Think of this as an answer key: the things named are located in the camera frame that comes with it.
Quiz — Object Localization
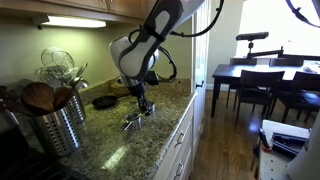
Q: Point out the bright window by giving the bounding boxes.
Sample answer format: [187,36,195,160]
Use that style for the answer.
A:
[234,0,320,58]

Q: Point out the small silver measuring cup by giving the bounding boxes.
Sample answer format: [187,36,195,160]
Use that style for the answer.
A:
[145,100,157,118]

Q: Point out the black camera bar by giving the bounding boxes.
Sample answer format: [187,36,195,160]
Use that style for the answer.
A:
[235,31,270,42]

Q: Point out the wooden cabinets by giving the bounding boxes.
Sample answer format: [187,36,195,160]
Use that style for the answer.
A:
[152,94,197,180]
[0,0,159,24]

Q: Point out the silver drawer handle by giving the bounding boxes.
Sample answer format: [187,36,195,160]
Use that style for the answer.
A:
[173,160,185,180]
[174,131,186,148]

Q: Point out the stainless steel gas range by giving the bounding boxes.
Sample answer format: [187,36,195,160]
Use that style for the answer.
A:
[0,124,93,180]

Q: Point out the dark spatula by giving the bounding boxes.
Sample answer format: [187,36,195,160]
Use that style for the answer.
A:
[0,85,26,116]

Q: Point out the dark dining chair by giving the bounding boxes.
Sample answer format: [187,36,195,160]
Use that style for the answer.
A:
[268,57,305,67]
[234,69,286,125]
[228,57,258,66]
[269,70,320,125]

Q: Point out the white cloth bundle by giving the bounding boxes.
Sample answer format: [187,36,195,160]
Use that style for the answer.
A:
[301,61,320,74]

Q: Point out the black camera stand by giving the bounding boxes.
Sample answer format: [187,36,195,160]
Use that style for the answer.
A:
[245,40,320,62]

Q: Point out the black orange bar clamp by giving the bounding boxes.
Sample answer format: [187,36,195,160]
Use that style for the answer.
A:
[250,128,272,180]

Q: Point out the black flat device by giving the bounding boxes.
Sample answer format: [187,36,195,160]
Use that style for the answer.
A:
[271,131,309,157]

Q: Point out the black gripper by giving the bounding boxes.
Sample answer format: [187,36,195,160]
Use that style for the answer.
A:
[124,77,154,117]

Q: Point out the perforated steel utensil holder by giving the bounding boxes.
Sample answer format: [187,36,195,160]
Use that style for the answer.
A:
[30,105,82,158]
[65,89,87,125]

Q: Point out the robot mounting platform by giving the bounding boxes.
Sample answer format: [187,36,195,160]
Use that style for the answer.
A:
[257,118,313,180]

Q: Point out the white pantry door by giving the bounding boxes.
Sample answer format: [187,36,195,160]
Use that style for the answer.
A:
[190,0,213,134]

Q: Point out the wire whisk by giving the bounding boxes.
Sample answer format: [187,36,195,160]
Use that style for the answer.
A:
[33,66,66,89]

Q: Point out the wrist mounted camera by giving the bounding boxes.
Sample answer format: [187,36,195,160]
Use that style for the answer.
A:
[144,70,161,86]

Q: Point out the wooden lower cabinets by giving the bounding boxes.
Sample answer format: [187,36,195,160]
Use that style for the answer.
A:
[152,94,197,180]

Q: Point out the wooden slotted spoon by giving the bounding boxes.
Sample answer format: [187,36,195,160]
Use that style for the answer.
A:
[20,81,56,114]

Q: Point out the under-cabinet light bar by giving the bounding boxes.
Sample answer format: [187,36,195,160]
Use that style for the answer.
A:
[32,14,108,30]

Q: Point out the wooden upper cabinets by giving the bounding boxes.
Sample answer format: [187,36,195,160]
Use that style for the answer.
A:
[0,0,159,24]

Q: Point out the dark dining table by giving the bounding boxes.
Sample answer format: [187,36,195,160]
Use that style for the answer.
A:
[210,62,320,118]

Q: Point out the black cast iron skillet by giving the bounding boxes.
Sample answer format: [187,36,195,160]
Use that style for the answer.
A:
[91,94,119,111]

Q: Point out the large silver measuring cup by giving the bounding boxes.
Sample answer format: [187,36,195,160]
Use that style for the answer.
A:
[120,112,143,132]

